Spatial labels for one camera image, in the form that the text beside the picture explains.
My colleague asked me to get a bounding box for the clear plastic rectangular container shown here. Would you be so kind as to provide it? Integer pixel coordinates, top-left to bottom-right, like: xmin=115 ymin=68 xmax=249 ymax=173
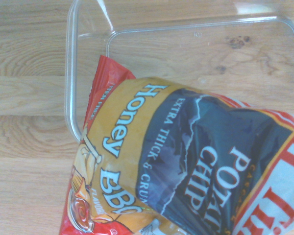
xmin=64 ymin=0 xmax=294 ymax=145

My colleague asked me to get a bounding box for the honey BBQ potato chip bag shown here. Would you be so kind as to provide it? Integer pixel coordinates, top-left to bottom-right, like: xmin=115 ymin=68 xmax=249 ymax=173
xmin=58 ymin=54 xmax=294 ymax=235

